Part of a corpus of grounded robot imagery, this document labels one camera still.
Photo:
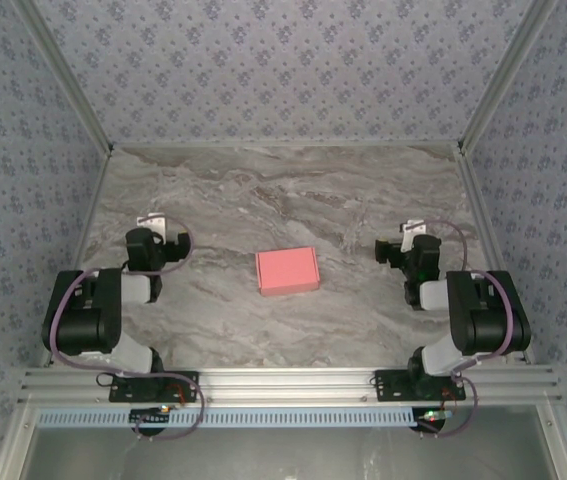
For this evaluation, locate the pink paper box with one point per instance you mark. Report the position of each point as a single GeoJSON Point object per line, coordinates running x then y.
{"type": "Point", "coordinates": [288, 270]}

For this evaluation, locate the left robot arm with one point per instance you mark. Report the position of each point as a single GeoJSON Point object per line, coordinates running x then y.
{"type": "Point", "coordinates": [88, 320]}

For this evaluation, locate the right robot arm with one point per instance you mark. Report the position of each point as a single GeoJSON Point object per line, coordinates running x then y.
{"type": "Point", "coordinates": [483, 325]}

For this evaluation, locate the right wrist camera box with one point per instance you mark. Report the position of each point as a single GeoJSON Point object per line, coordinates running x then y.
{"type": "Point", "coordinates": [413, 225]}

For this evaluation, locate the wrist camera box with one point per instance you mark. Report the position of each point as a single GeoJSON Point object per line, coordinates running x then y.
{"type": "Point", "coordinates": [153, 221]}
{"type": "Point", "coordinates": [413, 225]}

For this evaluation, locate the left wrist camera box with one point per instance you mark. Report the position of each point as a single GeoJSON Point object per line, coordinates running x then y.
{"type": "Point", "coordinates": [153, 221]}

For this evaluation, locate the aluminium side rail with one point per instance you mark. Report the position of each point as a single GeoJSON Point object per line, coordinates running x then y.
{"type": "Point", "coordinates": [478, 200]}
{"type": "Point", "coordinates": [90, 215]}

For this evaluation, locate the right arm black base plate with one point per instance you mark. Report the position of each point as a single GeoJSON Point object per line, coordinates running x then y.
{"type": "Point", "coordinates": [388, 387]}

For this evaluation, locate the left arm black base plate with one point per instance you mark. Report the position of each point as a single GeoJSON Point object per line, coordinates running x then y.
{"type": "Point", "coordinates": [188, 382]}

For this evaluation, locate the wide aluminium mounting rail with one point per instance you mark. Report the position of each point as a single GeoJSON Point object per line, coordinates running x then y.
{"type": "Point", "coordinates": [288, 385]}

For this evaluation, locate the aluminium corner post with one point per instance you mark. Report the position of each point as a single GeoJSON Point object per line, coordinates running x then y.
{"type": "Point", "coordinates": [503, 75]}
{"type": "Point", "coordinates": [69, 75]}

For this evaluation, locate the aluminium lower frame rail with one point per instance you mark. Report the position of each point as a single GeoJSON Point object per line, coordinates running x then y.
{"type": "Point", "coordinates": [5, 467]}
{"type": "Point", "coordinates": [563, 450]}

